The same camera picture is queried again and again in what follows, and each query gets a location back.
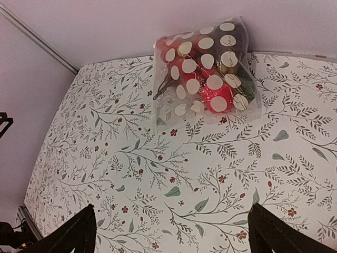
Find green fake leafy vegetable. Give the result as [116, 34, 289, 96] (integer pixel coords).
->
[234, 66, 257, 103]

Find aluminium frame post left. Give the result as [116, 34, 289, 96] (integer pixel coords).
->
[1, 2, 80, 75]

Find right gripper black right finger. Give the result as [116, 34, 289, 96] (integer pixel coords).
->
[248, 203, 336, 253]

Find clear polka dot zip bag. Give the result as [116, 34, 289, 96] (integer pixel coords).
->
[152, 17, 261, 131]

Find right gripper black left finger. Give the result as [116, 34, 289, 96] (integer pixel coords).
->
[25, 204, 97, 253]

